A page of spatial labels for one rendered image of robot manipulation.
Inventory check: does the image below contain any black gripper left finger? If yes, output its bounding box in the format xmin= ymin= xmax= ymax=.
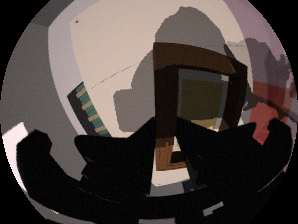
xmin=74 ymin=117 xmax=157 ymax=196

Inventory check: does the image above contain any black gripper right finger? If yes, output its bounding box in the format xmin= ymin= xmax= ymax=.
xmin=176 ymin=116 xmax=257 ymax=189

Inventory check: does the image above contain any dark brown picture frame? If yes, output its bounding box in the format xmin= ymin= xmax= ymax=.
xmin=152 ymin=43 xmax=247 ymax=172

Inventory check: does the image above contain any dark grey flat panel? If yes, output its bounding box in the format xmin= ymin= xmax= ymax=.
xmin=69 ymin=0 xmax=254 ymax=139

